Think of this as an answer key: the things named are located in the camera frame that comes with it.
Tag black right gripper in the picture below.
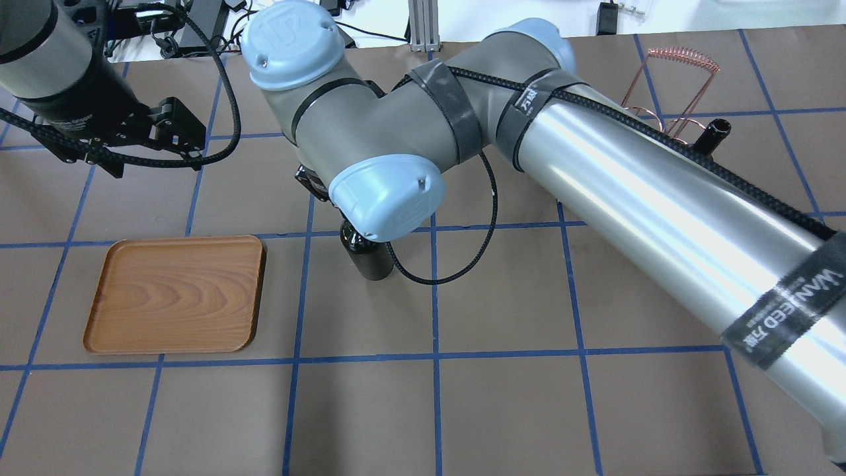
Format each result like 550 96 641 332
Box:
294 165 330 202

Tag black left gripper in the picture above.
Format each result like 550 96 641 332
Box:
30 97 208 179

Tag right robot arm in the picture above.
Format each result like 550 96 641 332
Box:
241 1 845 467

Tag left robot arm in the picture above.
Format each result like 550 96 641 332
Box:
1 1 206 178

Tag wooden tray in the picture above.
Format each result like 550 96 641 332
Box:
83 235 266 355

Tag black power adapter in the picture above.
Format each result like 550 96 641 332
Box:
596 1 619 36

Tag aluminium frame post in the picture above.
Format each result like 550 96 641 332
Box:
408 0 442 52

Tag copper wire bottle basket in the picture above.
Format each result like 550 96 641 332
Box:
621 46 722 139

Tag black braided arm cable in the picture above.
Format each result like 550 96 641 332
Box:
383 63 837 286

